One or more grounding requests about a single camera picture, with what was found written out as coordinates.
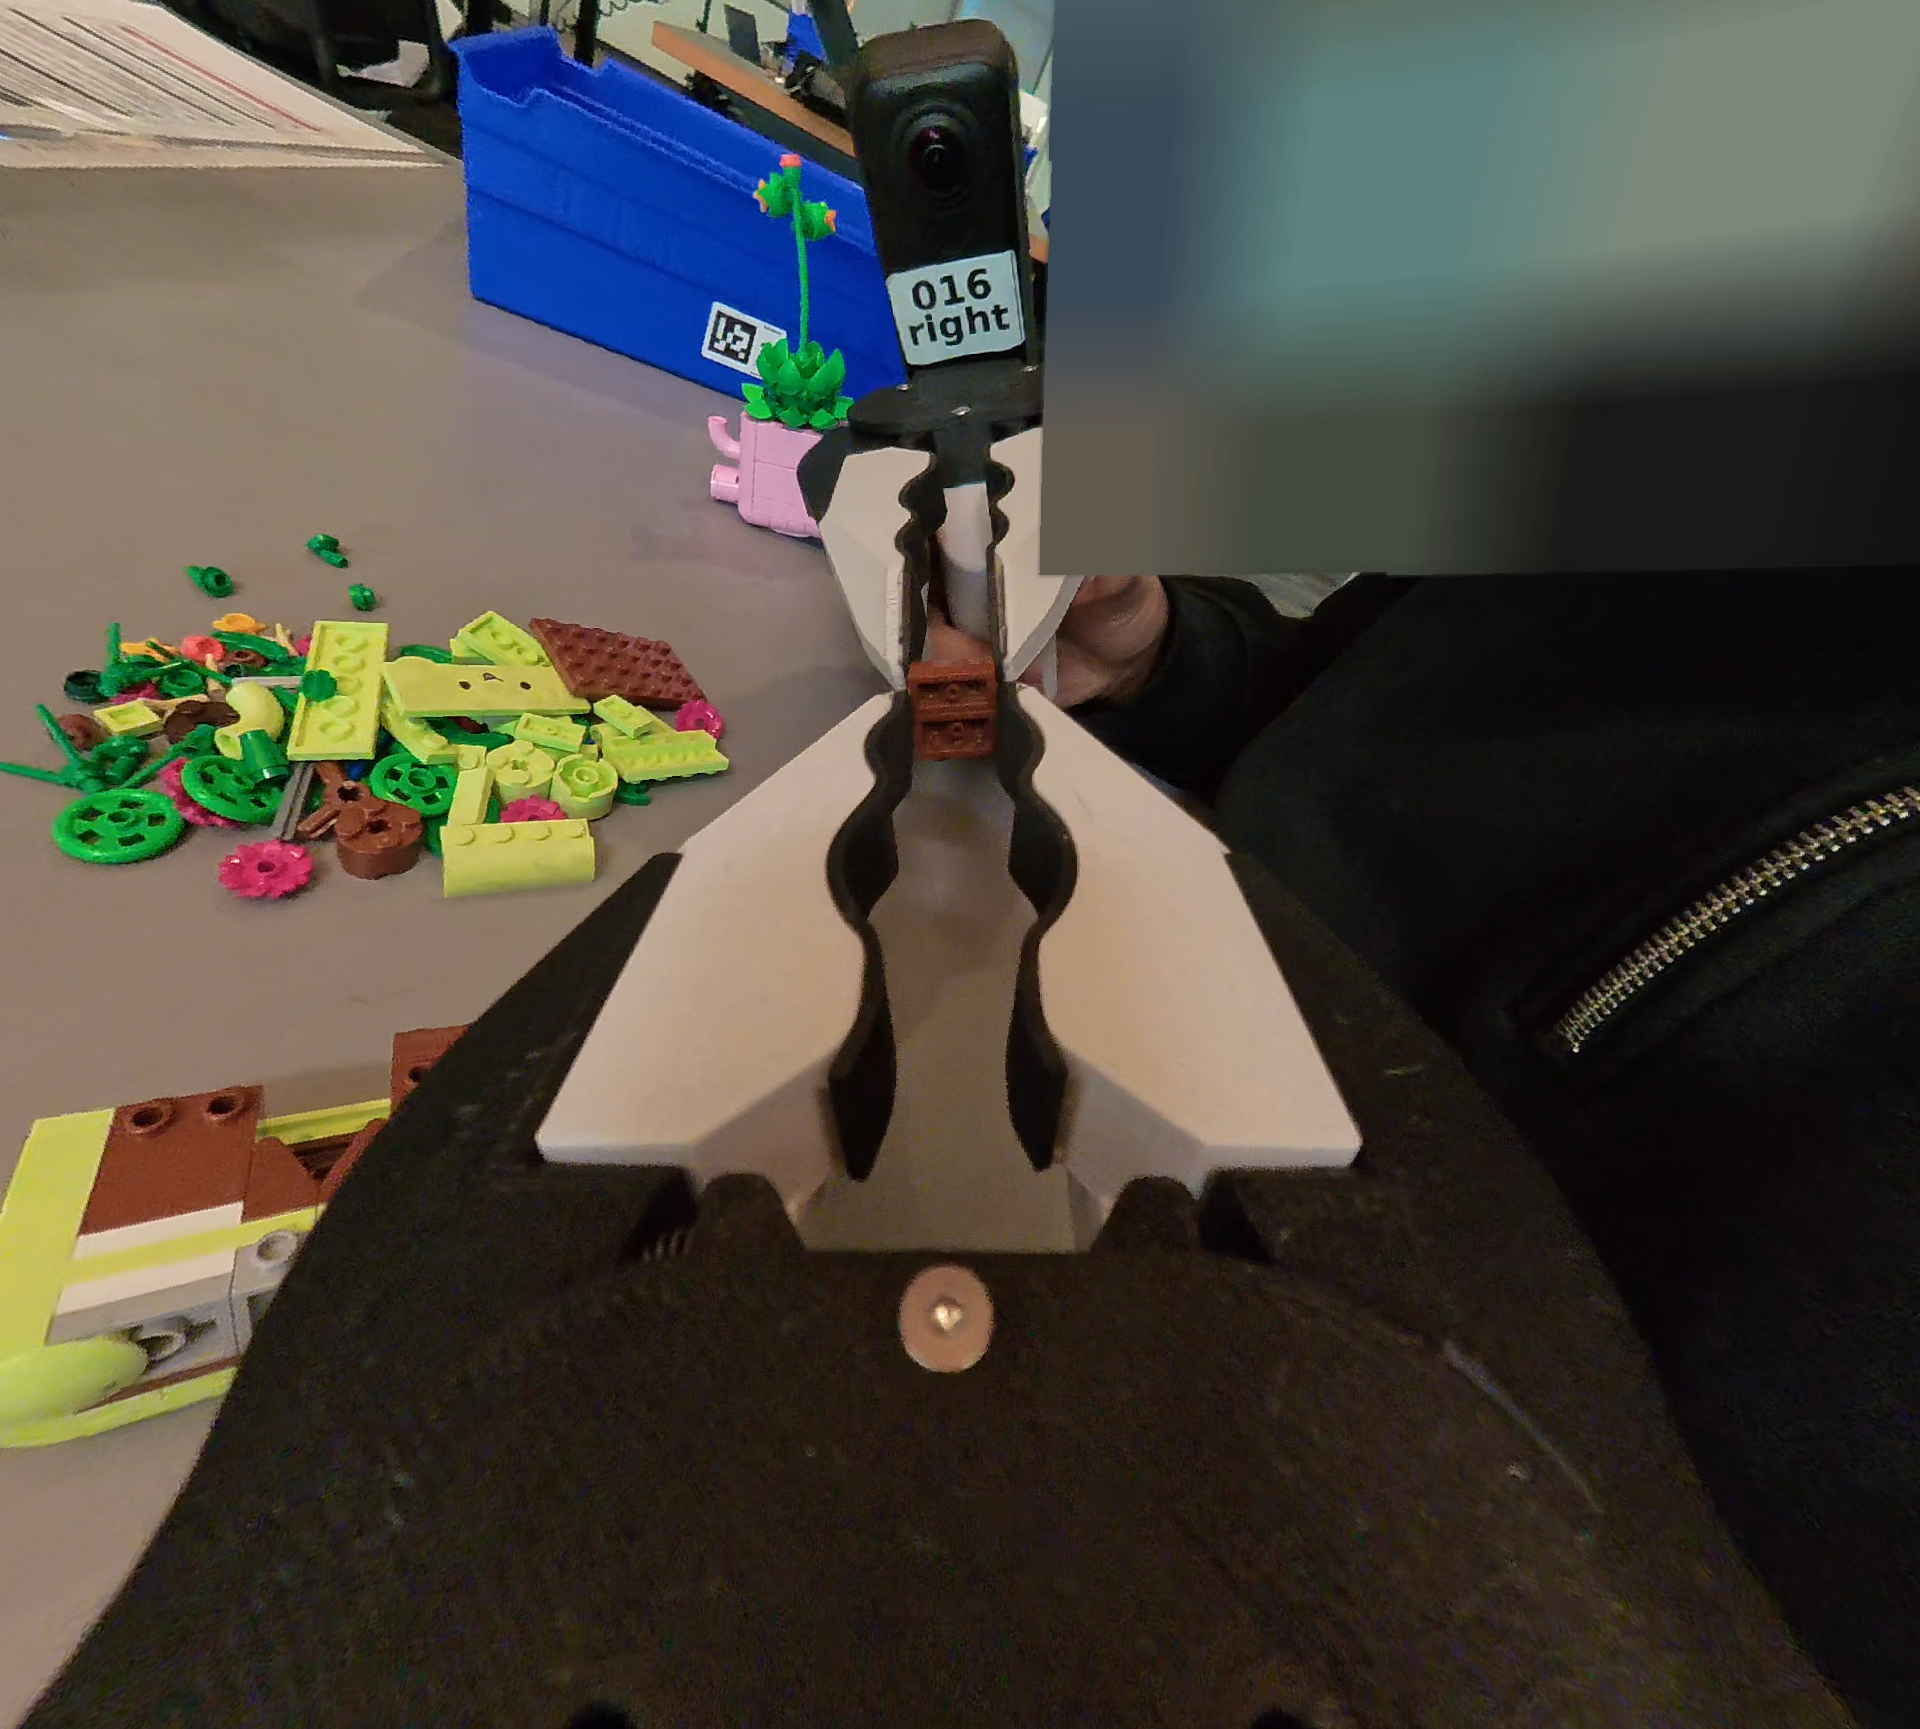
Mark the lime face tile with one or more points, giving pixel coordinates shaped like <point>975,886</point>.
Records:
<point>480,687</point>

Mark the green toy flower stem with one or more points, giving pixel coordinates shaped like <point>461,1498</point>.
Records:
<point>802,387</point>

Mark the wooden desk with laptops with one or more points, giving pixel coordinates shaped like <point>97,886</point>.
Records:
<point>735,64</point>

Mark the lime curved brick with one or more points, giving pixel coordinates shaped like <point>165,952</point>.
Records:
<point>518,857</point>

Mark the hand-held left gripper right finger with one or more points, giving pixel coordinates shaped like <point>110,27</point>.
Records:
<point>1201,1010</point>

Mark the brown toy plate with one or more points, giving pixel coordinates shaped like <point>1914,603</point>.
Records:
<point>622,665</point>

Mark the pile of small toy bricks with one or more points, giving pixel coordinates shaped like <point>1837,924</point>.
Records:
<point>121,822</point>

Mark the lime brick box with brown bricks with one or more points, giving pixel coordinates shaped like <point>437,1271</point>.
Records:
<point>165,1159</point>

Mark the small brown toy brick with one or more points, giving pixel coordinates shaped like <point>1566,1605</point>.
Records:
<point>957,710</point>

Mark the small green leaf piece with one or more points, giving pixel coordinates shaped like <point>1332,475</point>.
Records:
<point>326,549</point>

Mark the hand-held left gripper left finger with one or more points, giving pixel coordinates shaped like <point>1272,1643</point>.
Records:
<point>704,1010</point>

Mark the person's right hand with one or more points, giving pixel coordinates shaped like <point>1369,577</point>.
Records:
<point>1118,634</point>

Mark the laminated instruction sheet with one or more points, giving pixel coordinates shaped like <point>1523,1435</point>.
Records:
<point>151,79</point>

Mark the blue storage bin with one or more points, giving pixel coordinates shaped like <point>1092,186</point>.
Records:
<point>601,214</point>

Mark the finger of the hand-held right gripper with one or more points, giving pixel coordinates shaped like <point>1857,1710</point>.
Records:
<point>862,544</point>
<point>1023,515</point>

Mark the person's black clothing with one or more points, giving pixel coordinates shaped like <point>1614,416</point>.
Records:
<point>1651,1159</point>

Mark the long lime toy plate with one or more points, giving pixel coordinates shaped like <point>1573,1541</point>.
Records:
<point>339,696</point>

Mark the short lime toy plate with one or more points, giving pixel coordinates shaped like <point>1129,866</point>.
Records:
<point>502,640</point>

